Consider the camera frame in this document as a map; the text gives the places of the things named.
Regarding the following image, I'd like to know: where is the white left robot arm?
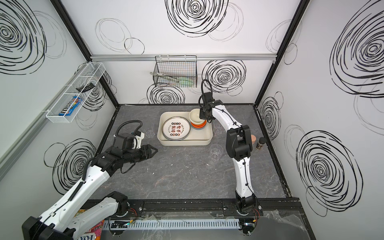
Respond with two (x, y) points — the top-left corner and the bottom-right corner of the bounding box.
(22, 133), (158, 240)

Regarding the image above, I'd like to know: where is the orange bowl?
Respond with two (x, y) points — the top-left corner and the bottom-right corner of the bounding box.
(191, 120), (207, 128)

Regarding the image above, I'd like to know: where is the cream bowl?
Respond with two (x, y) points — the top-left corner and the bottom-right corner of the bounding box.
(189, 109), (204, 124)

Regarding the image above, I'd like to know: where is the blue candy packet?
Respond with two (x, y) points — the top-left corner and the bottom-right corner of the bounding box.
(59, 97), (83, 116)

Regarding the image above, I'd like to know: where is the dark lid spice bottle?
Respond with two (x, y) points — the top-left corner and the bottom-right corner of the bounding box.
(256, 137), (267, 150)

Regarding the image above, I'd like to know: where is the black wire basket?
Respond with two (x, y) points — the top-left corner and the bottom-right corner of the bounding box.
(152, 55), (198, 87)

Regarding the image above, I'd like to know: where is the clear plastic cup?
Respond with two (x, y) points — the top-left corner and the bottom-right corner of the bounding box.
(144, 128), (156, 138)
(210, 144), (224, 162)

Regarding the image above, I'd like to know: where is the clear wall shelf basket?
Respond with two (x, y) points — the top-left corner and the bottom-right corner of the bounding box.
(46, 62), (106, 124)

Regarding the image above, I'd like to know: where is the green item in basket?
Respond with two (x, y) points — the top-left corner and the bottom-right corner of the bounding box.
(176, 77), (197, 88)

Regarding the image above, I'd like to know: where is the white slotted cable duct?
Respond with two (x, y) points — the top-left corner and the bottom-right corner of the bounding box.
(103, 219), (241, 231)

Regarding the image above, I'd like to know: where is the pink fruit candy bag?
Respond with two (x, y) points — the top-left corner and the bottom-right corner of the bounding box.
(78, 220), (105, 240)

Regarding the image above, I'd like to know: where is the cream plastic bin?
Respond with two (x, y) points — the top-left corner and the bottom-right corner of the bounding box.
(157, 112), (213, 147)

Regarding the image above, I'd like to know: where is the blue bowl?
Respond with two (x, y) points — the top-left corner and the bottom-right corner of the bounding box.
(192, 126), (206, 131)

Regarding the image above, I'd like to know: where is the pink lid glass jar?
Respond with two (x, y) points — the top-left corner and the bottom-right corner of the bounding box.
(251, 135), (257, 144)

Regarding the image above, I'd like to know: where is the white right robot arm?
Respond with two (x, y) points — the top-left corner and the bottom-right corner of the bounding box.
(199, 92), (258, 215)

